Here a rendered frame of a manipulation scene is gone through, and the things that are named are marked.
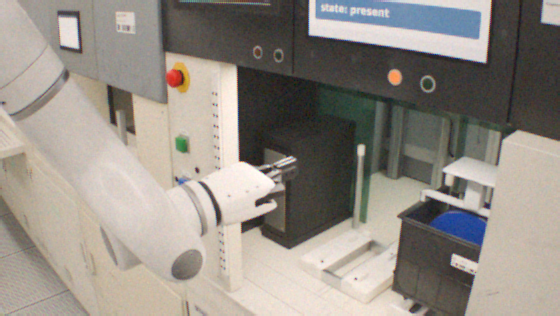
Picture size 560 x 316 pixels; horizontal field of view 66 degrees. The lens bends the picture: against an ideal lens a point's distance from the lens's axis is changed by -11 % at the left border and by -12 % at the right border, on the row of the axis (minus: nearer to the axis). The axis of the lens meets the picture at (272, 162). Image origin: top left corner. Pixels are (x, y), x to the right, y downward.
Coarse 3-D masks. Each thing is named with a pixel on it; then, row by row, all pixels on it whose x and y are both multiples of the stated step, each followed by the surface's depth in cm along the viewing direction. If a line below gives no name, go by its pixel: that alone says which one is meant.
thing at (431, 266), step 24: (456, 168) 88; (480, 168) 88; (432, 192) 96; (456, 192) 103; (480, 192) 86; (408, 216) 93; (432, 216) 101; (408, 240) 92; (432, 240) 87; (456, 240) 83; (408, 264) 93; (432, 264) 89; (456, 264) 85; (408, 288) 95; (432, 288) 90; (456, 288) 86; (456, 312) 87
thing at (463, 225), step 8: (440, 216) 96; (448, 216) 95; (456, 216) 93; (464, 216) 92; (472, 216) 91; (432, 224) 98; (440, 224) 97; (448, 224) 95; (456, 224) 94; (464, 224) 92; (472, 224) 91; (480, 224) 90; (448, 232) 96; (456, 232) 94; (464, 232) 93; (472, 232) 91; (480, 232) 90; (472, 240) 92; (480, 240) 90
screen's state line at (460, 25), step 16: (320, 0) 67; (336, 0) 65; (352, 0) 63; (368, 0) 61; (320, 16) 68; (336, 16) 66; (352, 16) 64; (368, 16) 62; (384, 16) 60; (400, 16) 59; (416, 16) 57; (432, 16) 55; (448, 16) 54; (464, 16) 52; (480, 16) 51; (448, 32) 54; (464, 32) 53
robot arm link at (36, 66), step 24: (0, 0) 44; (0, 24) 44; (24, 24) 46; (0, 48) 44; (24, 48) 46; (48, 48) 50; (0, 72) 45; (24, 72) 47; (48, 72) 49; (0, 96) 47; (24, 96) 48
